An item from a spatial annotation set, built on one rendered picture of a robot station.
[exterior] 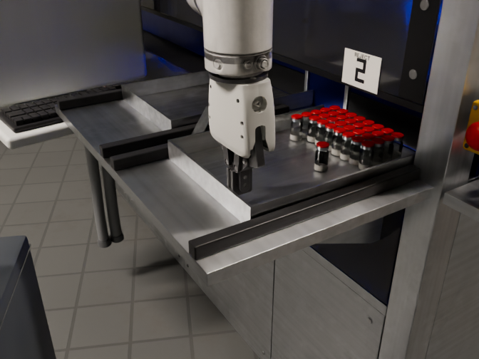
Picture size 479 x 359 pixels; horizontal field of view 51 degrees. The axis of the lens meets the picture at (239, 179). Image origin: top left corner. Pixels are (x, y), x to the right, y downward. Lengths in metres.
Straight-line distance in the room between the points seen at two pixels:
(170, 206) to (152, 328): 1.12
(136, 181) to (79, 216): 1.68
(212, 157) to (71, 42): 0.73
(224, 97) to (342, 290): 0.59
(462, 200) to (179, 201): 0.42
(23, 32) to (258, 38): 0.94
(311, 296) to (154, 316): 0.80
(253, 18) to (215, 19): 0.04
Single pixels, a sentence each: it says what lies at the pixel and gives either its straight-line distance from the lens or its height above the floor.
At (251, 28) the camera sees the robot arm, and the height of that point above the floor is 1.14.
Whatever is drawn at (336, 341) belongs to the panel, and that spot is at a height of 0.41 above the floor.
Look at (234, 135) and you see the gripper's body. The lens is 0.64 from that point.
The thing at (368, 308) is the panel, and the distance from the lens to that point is 1.05.
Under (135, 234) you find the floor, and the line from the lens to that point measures 2.28.
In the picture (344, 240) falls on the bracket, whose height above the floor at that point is 0.76.
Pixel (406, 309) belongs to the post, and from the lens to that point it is 0.97.
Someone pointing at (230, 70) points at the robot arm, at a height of 1.09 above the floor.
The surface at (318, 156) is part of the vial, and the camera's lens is 0.82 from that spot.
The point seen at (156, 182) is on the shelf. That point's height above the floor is 0.88.
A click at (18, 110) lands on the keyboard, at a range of 1.35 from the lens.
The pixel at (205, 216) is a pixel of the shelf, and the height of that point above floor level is 0.88.
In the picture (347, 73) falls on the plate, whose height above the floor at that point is 1.01.
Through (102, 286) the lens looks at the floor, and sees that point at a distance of 2.02.
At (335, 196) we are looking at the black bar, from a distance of 0.72.
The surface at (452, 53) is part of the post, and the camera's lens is 0.77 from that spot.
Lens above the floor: 1.25
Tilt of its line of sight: 28 degrees down
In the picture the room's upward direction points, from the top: straight up
